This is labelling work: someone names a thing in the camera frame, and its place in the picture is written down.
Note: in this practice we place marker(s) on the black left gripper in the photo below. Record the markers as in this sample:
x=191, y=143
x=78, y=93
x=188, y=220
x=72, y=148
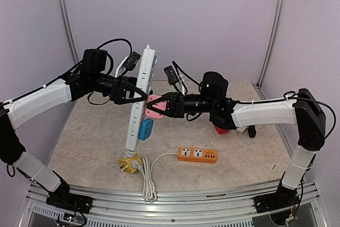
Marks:
x=119, y=88

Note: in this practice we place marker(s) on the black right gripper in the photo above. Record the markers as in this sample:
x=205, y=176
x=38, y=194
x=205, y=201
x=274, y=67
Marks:
x=175, y=106

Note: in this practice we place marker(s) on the pink plug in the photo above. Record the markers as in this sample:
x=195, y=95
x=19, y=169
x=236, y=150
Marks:
x=159, y=105

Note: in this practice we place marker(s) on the blue plug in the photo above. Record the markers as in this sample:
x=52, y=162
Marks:
x=146, y=129

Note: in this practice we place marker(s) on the orange power strip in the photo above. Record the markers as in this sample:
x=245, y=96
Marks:
x=197, y=155

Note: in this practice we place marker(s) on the red cube socket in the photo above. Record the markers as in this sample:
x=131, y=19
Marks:
x=221, y=131

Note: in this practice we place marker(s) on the white plug adapter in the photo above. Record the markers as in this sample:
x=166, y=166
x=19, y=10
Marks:
x=241, y=129

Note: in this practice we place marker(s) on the black plug with cable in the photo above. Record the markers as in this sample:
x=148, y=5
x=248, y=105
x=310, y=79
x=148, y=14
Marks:
x=252, y=131

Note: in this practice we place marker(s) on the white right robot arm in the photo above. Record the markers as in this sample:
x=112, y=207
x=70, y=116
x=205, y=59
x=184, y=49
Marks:
x=300, y=109

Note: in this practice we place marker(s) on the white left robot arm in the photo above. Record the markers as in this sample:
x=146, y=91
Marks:
x=91, y=74

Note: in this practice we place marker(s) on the yellow cube socket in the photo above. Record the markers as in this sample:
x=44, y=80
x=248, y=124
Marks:
x=129, y=163

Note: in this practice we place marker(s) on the small circuit board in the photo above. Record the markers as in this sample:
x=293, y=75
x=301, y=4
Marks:
x=67, y=218

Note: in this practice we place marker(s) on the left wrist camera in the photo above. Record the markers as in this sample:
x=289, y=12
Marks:
x=127, y=65

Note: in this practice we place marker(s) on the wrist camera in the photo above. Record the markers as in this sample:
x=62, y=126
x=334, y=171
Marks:
x=127, y=65
x=175, y=79

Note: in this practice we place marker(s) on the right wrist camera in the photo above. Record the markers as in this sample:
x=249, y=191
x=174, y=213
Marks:
x=175, y=79

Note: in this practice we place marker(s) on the right aluminium corner post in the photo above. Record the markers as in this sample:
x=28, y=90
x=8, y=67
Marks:
x=271, y=44

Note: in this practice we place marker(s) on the aluminium corner post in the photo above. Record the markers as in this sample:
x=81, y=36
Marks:
x=68, y=30
x=271, y=44

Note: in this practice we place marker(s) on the aluminium front rail frame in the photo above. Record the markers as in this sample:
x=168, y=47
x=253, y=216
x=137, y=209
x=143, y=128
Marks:
x=214, y=207

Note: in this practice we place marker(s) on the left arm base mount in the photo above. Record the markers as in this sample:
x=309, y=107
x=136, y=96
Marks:
x=74, y=202

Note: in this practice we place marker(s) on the left aluminium corner post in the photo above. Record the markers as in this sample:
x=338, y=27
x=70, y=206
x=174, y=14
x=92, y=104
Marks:
x=68, y=30

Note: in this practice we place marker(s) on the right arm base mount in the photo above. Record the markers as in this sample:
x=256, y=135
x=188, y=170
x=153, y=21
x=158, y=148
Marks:
x=275, y=201

